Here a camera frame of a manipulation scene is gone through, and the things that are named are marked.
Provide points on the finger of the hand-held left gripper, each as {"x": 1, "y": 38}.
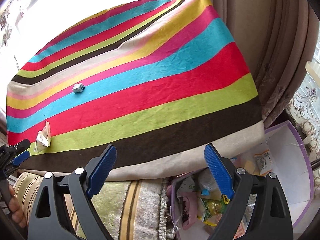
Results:
{"x": 21, "y": 145}
{"x": 21, "y": 158}

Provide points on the colourful striped cloth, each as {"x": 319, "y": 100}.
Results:
{"x": 150, "y": 92}

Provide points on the green snack packet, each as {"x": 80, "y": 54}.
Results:
{"x": 212, "y": 208}

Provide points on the white packet with green print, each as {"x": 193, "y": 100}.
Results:
{"x": 187, "y": 183}

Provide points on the cream board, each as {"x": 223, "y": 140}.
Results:
{"x": 313, "y": 68}

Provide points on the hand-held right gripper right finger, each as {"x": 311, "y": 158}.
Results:
{"x": 220, "y": 172}

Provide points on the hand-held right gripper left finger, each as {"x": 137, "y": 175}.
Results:
{"x": 102, "y": 172}

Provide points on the small blue white packet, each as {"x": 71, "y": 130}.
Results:
{"x": 78, "y": 88}

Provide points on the purple cardboard box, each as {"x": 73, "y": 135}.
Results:
{"x": 287, "y": 175}

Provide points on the sheer floral curtain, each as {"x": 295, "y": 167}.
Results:
{"x": 10, "y": 25}

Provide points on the pink snack packet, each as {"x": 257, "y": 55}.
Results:
{"x": 191, "y": 205}

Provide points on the beige curtain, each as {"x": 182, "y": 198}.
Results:
{"x": 275, "y": 42}

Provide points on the white packet with orange print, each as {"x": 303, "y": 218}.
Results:
{"x": 263, "y": 163}

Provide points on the person's left hand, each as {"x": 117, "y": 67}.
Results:
{"x": 16, "y": 210}

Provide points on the small white snack packet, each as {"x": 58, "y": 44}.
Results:
{"x": 43, "y": 138}

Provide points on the embroidered lace curtain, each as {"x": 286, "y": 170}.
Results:
{"x": 305, "y": 105}

